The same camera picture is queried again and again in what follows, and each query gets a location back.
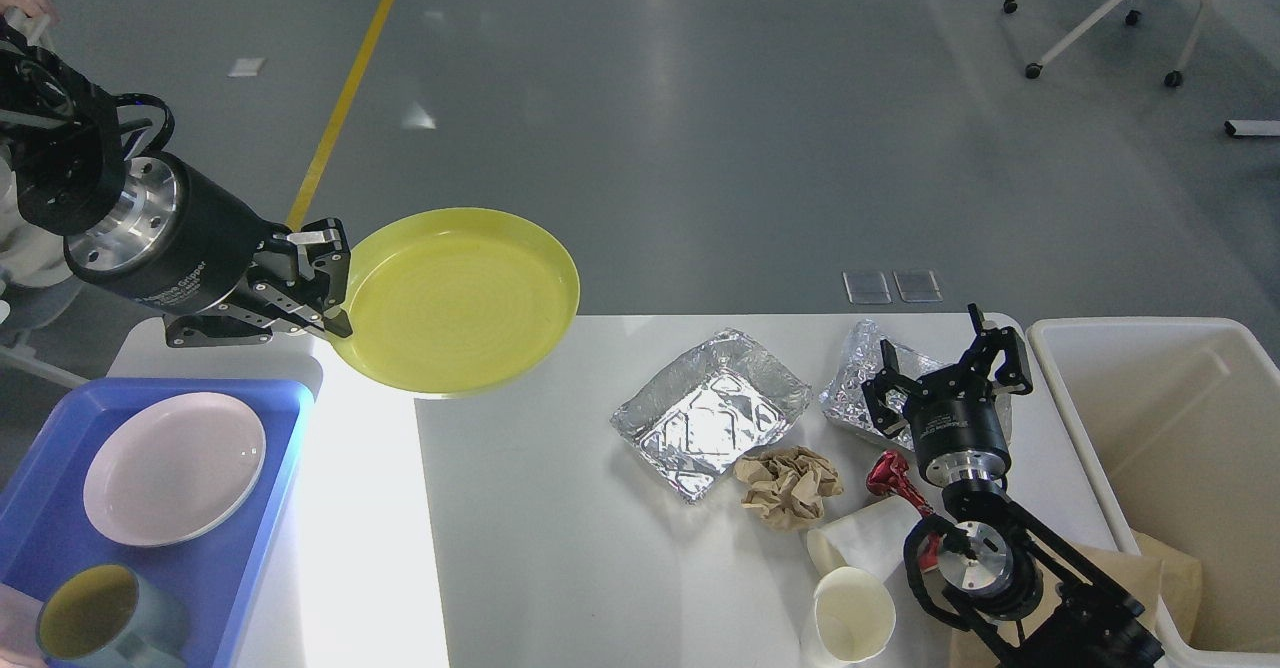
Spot pink mug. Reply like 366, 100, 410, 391
1, 584, 49, 667

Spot floor socket cover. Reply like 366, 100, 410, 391
893, 270, 945, 305
842, 270, 893, 305

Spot crumpled brown paper ball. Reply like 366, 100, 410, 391
733, 447, 845, 534

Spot square aluminium foil tray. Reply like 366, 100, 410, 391
611, 329, 812, 505

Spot right floor socket cover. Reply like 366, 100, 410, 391
893, 270, 945, 305

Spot upright white paper cup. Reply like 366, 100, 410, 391
799, 566, 897, 667

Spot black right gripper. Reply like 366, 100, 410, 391
861, 303, 1034, 489

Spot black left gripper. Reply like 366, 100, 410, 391
64, 150, 353, 348

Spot red crumpled wrapper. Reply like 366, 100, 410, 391
865, 450, 941, 573

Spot blue plastic tray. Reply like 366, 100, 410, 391
1, 378, 314, 667

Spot brown paper bag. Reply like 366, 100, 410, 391
948, 532, 1203, 667

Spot pink round plate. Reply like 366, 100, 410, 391
82, 393, 268, 548

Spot white bar on floor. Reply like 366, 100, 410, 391
1224, 118, 1280, 139

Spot white plastic waste bin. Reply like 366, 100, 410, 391
1028, 317, 1279, 667

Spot lying white paper cup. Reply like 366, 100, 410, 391
804, 498, 922, 582

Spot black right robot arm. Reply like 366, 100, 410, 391
861, 305, 1165, 667

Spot grey-blue mug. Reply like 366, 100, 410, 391
36, 563, 189, 667

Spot white office chair left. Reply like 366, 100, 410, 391
1, 148, 87, 389

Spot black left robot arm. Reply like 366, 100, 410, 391
1, 8, 353, 348

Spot left floor socket cover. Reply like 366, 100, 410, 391
842, 270, 893, 305

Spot yellow translucent plate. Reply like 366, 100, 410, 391
332, 207, 581, 398

